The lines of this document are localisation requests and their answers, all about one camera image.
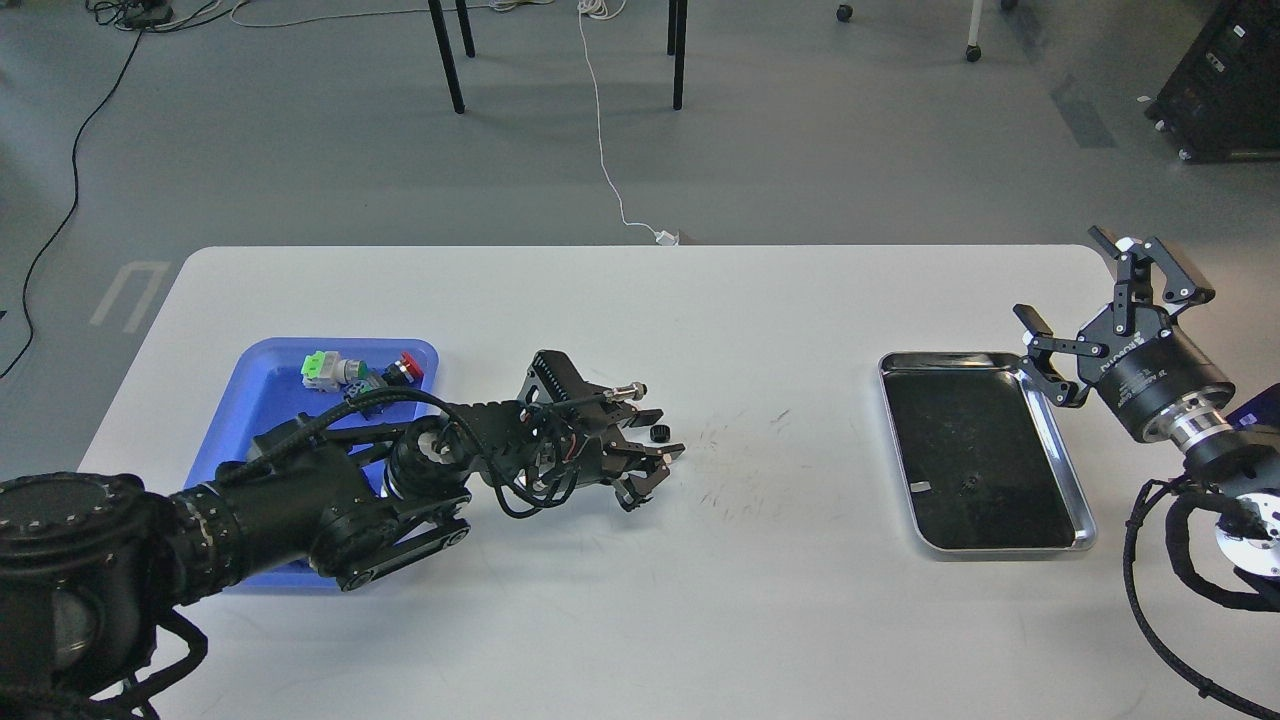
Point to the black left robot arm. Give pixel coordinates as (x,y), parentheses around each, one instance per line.
(95,568)

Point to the red push button switch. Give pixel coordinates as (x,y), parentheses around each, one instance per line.
(403,372)

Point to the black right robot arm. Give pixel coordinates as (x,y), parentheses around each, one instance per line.
(1221,527)

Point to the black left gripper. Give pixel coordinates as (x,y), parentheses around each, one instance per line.
(562,432)

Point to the black table leg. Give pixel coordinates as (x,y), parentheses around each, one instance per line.
(679,61)
(467,35)
(443,41)
(671,26)

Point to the blue plastic tray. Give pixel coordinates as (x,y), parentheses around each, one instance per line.
(266,389)

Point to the black blue contact block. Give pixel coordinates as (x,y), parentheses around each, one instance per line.
(363,385)

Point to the white power adapter plug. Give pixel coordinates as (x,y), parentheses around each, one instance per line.
(667,238)

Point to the shiny metal tray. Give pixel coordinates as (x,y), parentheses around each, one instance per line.
(973,414)

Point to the black equipment case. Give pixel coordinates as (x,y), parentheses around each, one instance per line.
(1221,103)

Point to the black table leg rear right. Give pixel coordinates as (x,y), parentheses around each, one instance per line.
(671,26)

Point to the white chair leg with caster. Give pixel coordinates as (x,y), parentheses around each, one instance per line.
(973,50)

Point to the green white terminal switch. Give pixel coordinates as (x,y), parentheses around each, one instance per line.
(328,371)

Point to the black table leg rear left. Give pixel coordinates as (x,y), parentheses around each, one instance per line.
(467,35)

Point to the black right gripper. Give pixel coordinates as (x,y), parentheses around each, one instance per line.
(1133,353)

